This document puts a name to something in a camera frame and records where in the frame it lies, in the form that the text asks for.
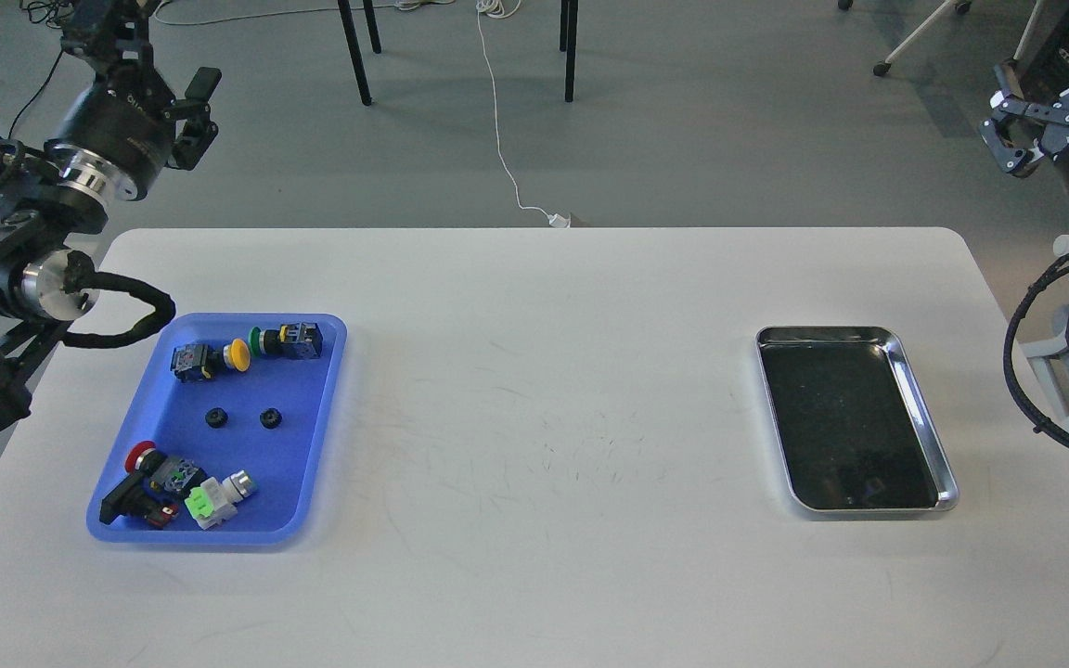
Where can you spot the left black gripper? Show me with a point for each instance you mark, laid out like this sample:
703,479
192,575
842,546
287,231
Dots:
120,116

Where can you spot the small black gear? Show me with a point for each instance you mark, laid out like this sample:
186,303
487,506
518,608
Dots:
270,418
215,418

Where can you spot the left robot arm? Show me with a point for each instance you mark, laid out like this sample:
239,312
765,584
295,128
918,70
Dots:
51,294

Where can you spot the black equipment cart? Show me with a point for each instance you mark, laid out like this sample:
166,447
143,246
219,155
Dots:
1040,64

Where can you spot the white chair base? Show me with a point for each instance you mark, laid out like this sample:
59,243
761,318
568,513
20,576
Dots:
959,8

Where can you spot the black table leg left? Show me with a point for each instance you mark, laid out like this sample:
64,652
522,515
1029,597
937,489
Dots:
351,36

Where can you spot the black table leg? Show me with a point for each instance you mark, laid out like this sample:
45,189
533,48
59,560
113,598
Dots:
568,30
351,36

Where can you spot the blue plastic tray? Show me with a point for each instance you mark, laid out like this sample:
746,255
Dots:
282,461

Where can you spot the metal tray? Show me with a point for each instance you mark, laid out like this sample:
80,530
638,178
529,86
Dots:
855,435

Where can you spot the red emergency stop button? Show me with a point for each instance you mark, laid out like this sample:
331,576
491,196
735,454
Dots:
165,474

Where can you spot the black table leg right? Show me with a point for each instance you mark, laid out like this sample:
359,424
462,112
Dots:
568,30

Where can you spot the yellow push button switch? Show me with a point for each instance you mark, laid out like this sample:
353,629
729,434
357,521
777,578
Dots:
199,361

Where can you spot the green push button switch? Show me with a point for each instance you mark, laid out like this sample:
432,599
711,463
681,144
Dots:
295,341

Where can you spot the black selector switch part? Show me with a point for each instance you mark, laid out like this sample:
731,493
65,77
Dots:
131,498

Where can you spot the white green switch module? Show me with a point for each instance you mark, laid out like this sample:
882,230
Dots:
213,502

